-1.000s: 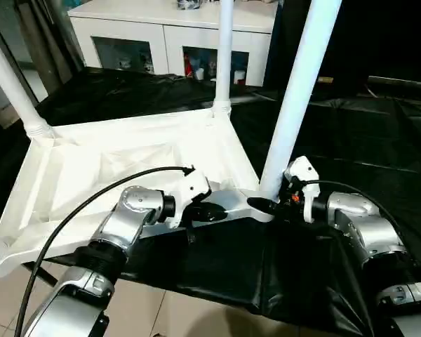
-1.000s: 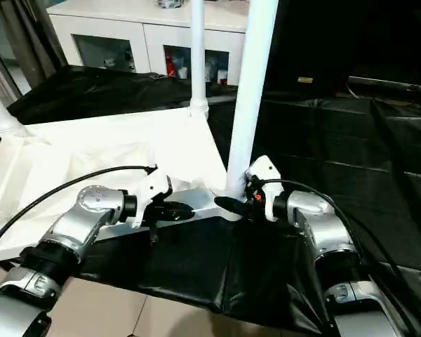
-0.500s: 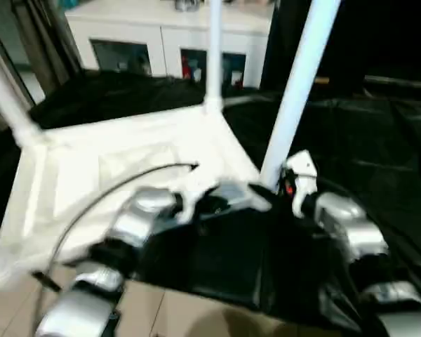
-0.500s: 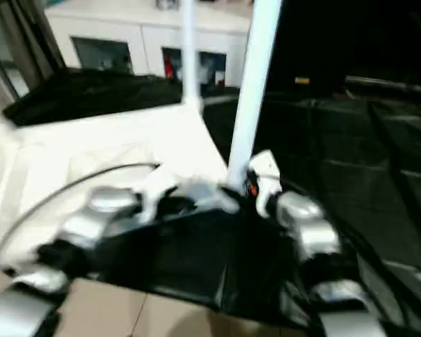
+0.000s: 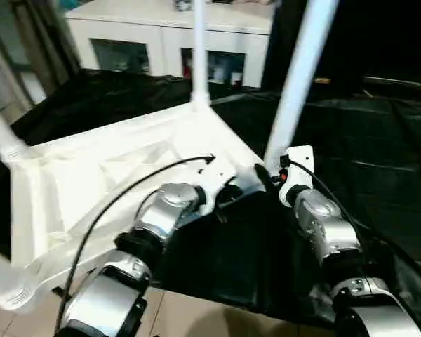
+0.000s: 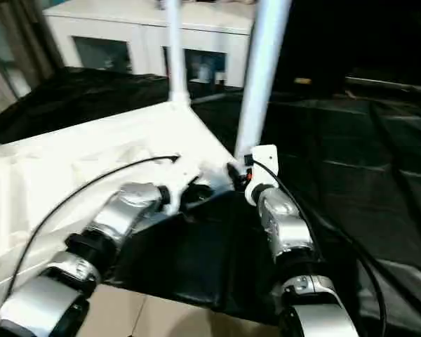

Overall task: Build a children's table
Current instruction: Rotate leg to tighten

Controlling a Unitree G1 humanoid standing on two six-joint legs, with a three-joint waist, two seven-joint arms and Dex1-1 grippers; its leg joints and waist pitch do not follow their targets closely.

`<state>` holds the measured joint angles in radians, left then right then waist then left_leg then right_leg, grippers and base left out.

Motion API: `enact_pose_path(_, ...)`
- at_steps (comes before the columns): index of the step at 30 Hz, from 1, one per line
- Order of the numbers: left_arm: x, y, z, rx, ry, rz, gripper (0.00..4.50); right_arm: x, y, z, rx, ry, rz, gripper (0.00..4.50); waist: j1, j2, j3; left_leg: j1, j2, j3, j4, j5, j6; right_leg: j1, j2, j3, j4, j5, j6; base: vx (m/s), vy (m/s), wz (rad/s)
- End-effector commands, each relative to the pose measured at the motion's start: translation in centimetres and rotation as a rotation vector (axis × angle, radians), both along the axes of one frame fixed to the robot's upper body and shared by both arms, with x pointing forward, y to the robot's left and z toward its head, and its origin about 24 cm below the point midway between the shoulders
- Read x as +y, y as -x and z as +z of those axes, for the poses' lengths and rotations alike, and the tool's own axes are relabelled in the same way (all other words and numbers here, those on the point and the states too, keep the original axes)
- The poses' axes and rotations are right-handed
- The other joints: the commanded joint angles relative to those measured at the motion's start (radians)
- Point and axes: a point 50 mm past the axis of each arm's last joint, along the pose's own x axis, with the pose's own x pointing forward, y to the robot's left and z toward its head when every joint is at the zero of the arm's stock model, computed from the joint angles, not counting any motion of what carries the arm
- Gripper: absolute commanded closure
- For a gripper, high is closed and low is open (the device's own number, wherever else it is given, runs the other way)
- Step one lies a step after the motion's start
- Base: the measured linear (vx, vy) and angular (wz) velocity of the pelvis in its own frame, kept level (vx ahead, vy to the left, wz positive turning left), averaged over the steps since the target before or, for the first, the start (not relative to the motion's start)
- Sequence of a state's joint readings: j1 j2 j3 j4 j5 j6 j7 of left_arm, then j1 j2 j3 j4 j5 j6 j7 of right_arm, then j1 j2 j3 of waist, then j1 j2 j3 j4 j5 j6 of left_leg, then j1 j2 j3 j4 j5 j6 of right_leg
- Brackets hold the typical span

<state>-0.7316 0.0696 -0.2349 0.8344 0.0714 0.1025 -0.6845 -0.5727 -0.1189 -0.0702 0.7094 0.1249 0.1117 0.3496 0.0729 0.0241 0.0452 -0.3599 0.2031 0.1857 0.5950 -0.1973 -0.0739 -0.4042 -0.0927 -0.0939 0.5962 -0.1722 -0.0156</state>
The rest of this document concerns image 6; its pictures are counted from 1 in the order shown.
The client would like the white plastic table top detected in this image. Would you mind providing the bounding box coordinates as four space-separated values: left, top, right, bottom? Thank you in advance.
0 93 241 299

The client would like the black work mat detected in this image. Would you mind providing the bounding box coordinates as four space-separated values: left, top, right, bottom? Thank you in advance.
0 66 421 327

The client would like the white glass-door cabinet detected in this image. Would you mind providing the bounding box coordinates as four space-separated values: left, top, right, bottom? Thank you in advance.
41 0 255 87

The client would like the black cabinet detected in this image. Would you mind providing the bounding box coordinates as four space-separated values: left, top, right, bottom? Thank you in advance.
276 0 421 92

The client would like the grey curtain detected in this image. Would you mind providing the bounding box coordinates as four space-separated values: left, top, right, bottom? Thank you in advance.
0 0 57 103

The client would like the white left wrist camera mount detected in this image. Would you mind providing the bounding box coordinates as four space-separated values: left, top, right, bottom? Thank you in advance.
161 159 204 215

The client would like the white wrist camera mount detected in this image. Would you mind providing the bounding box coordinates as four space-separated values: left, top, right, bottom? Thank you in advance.
161 159 204 215
243 143 280 206

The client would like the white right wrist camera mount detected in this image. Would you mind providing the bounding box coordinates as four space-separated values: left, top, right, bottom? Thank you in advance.
243 143 280 206

